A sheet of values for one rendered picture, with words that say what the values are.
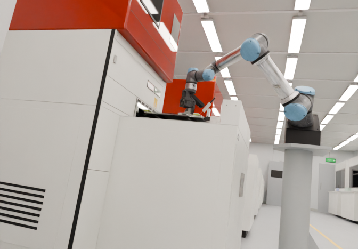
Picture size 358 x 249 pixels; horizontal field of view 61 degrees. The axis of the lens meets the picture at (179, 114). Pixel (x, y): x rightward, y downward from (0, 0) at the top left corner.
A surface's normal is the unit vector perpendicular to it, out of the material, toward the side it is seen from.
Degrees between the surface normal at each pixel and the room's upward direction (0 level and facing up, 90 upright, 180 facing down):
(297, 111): 139
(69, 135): 90
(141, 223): 90
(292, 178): 90
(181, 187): 90
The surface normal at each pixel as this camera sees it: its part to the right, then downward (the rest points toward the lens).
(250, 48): -0.62, 0.35
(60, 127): -0.27, -0.24
